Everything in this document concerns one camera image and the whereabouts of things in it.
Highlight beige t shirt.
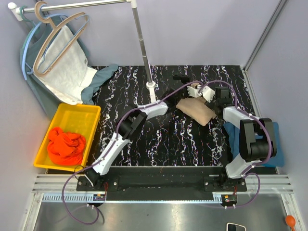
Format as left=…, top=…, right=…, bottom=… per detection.
left=176, top=96, right=217, bottom=126

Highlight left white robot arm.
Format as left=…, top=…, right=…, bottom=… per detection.
left=85, top=74, right=191, bottom=191

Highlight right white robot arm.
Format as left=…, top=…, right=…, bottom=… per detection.
left=201, top=87, right=277, bottom=191

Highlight folded blue t shirt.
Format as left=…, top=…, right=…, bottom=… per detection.
left=223, top=122, right=284, bottom=167

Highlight yellow plastic bin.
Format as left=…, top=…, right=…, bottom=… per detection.
left=34, top=103, right=101, bottom=172

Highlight white towel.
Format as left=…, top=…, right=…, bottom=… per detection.
left=35, top=26, right=97, bottom=105

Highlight orange t shirt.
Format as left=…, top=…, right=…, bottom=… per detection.
left=47, top=127, right=86, bottom=166

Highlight blue clothes hanger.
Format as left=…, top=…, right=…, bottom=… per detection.
left=20, top=13, right=90, bottom=81

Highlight smartphone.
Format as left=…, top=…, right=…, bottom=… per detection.
left=226, top=223, right=246, bottom=231

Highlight orange ball tool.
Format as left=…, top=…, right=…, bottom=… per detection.
left=285, top=215, right=296, bottom=231

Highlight beige clothes hanger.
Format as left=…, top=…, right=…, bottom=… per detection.
left=33, top=1, right=89, bottom=77

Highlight green clothes hanger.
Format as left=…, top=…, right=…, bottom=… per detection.
left=19, top=5, right=37, bottom=48

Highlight metal clothes rack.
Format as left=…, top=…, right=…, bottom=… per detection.
left=8, top=0, right=159, bottom=103

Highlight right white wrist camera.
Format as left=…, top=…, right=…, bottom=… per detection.
left=200, top=86, right=215, bottom=103

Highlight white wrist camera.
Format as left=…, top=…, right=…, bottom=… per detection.
left=187, top=83, right=202, bottom=98
left=200, top=86, right=215, bottom=103

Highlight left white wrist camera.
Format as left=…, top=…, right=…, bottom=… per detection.
left=187, top=83, right=202, bottom=98

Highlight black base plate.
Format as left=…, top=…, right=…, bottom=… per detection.
left=77, top=167, right=245, bottom=193

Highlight aluminium frame post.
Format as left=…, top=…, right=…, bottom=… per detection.
left=243, top=0, right=289, bottom=71

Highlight aluminium front rail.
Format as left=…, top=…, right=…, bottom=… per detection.
left=32, top=175, right=293, bottom=204

